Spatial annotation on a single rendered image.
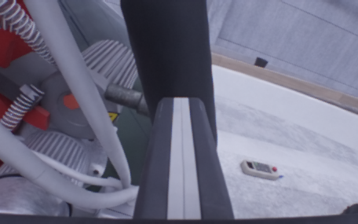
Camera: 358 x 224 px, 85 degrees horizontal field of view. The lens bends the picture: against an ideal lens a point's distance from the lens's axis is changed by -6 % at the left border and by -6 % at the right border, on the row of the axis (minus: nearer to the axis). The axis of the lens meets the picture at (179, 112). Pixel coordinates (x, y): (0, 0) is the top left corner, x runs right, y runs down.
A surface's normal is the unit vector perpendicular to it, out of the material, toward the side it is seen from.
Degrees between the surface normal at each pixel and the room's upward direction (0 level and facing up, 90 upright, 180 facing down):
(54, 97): 90
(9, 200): 9
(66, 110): 90
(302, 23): 90
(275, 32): 90
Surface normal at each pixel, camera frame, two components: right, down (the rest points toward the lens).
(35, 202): 0.66, -0.71
